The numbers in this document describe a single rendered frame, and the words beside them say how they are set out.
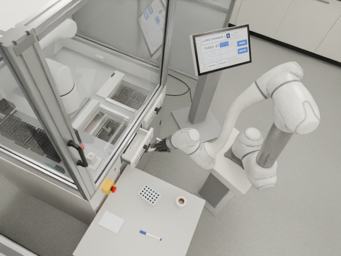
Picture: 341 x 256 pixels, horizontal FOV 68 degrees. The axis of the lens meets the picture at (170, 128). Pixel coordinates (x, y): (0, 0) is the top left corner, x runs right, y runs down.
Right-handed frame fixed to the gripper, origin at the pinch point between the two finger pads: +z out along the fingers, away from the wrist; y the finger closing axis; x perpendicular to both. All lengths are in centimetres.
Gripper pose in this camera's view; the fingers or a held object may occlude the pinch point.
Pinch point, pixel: (151, 148)
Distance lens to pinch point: 165.1
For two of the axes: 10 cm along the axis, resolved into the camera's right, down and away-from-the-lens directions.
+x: -4.1, 7.4, -5.4
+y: -6.9, -6.4, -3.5
